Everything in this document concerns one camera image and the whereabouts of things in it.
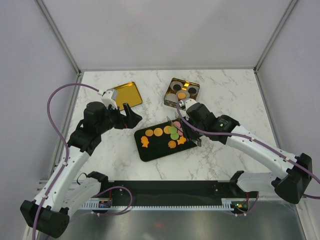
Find pink round cookie upper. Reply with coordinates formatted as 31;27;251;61
173;121;181;128

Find orange fish cookie right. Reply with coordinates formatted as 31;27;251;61
177;136;187;145

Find white paper cup top-right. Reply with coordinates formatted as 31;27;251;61
187;85;199;96

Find orange fish cookie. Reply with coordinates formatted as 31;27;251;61
177;136;187;145
140;136;150;148

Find dark green rectangular tray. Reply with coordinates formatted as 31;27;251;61
134;121;196;162

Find aluminium front rail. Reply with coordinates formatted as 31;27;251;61
37;179;307;201

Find plain orange round cookie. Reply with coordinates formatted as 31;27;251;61
145;129;154;137

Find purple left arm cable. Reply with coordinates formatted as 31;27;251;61
33;83;101;238

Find right aluminium frame post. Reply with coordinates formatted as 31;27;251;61
253;0;301;73

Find white paper cup bottom-left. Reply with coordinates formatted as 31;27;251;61
164;93;179;103

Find aluminium frame post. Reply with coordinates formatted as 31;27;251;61
34;0;83;76
253;0;301;73

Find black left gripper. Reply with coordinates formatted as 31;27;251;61
97;103;142;134

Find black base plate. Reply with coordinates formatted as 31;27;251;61
99;180;258;206

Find orange fish cookie left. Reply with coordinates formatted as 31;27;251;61
140;136;150;148

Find gold tin lid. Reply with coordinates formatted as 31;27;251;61
111;81;143;111

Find white paper cup centre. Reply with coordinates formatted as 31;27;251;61
176;90;190;100

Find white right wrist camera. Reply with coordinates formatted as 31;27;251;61
179;98;198;111

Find dotted orange round cookie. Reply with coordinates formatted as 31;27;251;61
153;127;163;137

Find green christmas cookie tin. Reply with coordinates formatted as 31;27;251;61
163;77;200;108

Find orange swirl cookie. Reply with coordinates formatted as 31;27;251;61
168;140;177;149

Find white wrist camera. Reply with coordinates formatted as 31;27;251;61
179;98;198;111
98;88;118;109

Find left aluminium frame post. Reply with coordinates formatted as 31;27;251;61
34;0;83;76

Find white paper cup top-left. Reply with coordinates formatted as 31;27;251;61
170;81;184;92

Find green round cookie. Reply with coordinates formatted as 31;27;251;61
170;133;180;141
168;126;178;135

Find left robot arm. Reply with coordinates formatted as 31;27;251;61
20;101;143;239

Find black round cookie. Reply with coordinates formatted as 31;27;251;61
172;84;182;92
188;87;197;95

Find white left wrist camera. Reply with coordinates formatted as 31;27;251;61
98;88;118;109

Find metal serving tongs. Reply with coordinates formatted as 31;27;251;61
166;116;183;133

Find white slotted cable duct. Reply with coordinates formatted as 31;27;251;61
79;198;234;211

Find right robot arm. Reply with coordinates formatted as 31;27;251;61
176;98;314;204

